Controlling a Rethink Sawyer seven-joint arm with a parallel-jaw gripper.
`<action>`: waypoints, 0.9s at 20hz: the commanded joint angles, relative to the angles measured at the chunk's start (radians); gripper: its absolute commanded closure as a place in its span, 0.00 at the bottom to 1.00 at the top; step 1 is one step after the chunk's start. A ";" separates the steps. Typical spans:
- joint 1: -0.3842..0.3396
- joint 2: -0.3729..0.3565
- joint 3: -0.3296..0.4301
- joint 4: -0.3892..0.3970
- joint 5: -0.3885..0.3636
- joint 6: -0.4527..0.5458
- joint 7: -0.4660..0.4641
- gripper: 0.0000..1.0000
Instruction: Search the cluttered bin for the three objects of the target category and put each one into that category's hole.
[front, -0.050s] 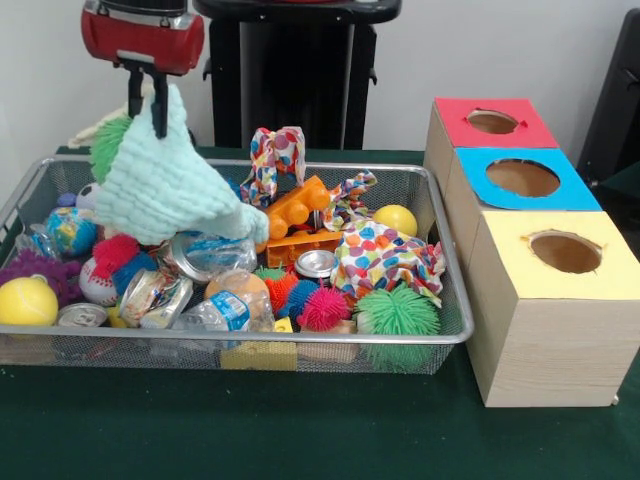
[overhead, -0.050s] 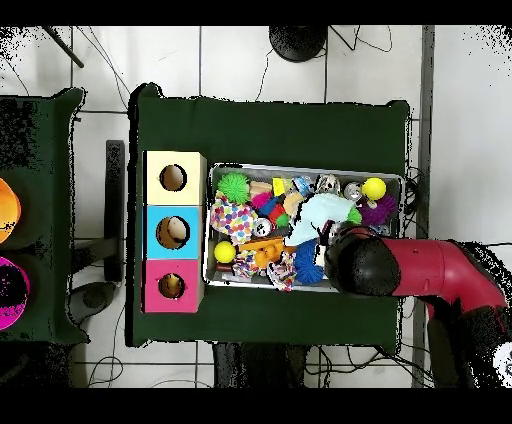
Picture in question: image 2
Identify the polka dot cloth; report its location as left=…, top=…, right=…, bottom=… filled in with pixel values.
left=210, top=194, right=259, bottom=245

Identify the light teal waffle cloth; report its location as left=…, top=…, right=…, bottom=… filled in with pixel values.
left=283, top=191, right=363, bottom=248

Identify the heart print cloth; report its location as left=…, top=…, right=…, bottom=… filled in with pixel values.
left=266, top=260, right=299, bottom=293

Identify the wooden box with three holes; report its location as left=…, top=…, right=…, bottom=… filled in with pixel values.
left=142, top=149, right=209, bottom=315

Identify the green spiky ball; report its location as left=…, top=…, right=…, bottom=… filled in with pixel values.
left=216, top=171, right=252, bottom=205

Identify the orange toy block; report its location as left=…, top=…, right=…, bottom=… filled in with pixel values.
left=239, top=237, right=297, bottom=270

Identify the small yellow ball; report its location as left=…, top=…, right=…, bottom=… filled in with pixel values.
left=213, top=240, right=238, bottom=265

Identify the blue spiky ball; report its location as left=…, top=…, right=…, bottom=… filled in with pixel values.
left=293, top=238, right=326, bottom=287

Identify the large yellow ball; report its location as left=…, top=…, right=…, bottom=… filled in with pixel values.
left=361, top=176, right=388, bottom=202

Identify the purple spiky ball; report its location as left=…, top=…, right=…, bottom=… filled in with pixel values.
left=359, top=194, right=400, bottom=229

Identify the black panel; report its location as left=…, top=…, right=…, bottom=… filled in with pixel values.
left=103, top=139, right=128, bottom=283

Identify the black round base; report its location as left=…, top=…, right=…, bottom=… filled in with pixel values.
left=268, top=25, right=329, bottom=63

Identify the dark green side tablecloth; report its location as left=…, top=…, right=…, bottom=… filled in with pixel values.
left=0, top=87, right=88, bottom=345

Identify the pink disc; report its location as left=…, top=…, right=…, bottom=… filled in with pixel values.
left=0, top=255, right=31, bottom=331

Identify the orange disc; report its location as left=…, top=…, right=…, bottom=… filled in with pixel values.
left=0, top=177, right=23, bottom=245

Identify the black rod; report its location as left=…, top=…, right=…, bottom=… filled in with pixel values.
left=41, top=25, right=85, bottom=69

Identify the clear wire mesh bin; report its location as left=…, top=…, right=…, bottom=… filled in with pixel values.
left=203, top=163, right=405, bottom=297

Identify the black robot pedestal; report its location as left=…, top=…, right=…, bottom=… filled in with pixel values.
left=209, top=342, right=321, bottom=389

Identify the long black floor cable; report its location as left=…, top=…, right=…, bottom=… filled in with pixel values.
left=427, top=237, right=512, bottom=249

